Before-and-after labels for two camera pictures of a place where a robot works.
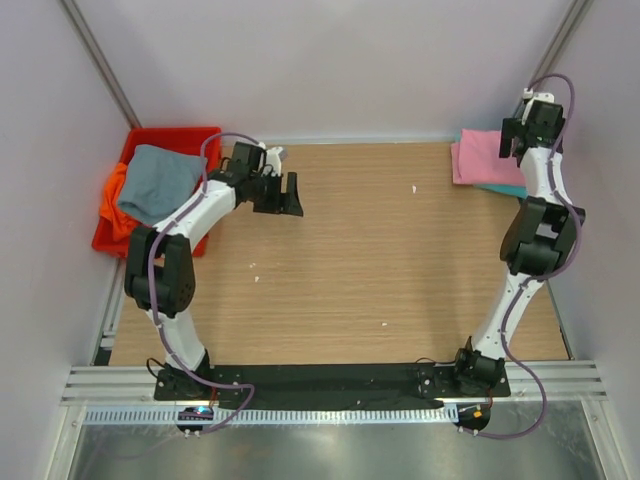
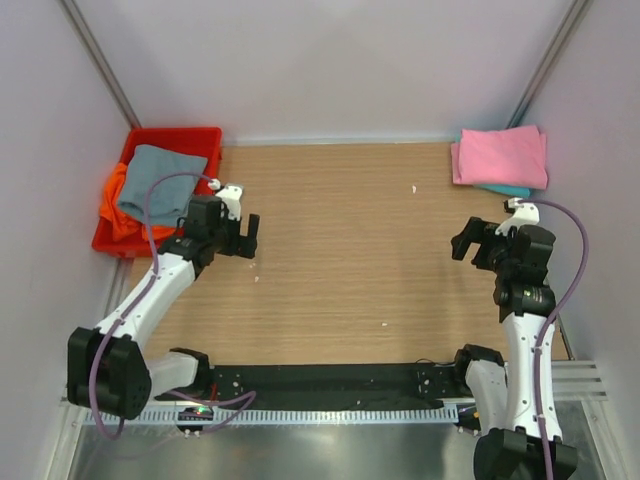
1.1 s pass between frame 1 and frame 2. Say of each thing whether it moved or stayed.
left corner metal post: stayed
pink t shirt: stayed
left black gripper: moved
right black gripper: moved
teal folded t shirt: stayed
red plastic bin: stayed
